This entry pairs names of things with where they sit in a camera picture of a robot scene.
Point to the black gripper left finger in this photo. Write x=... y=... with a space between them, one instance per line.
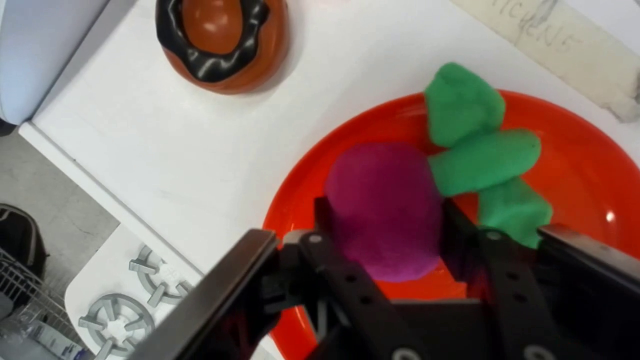
x=206 y=293

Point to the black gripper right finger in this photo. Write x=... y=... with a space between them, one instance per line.
x=573 y=273

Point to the purple and red toy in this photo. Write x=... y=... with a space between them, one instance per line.
x=387 y=206

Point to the grey toy stove burner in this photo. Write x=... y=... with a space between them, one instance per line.
x=117 y=327
x=160 y=277

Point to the orange plastic plate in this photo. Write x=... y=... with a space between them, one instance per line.
x=581 y=180

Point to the white toy stove counter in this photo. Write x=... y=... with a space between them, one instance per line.
x=90 y=281

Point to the white toy kitchen cabinet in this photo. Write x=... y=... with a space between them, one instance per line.
x=201 y=152

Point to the beige masking tape label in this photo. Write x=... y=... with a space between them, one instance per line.
x=566 y=47

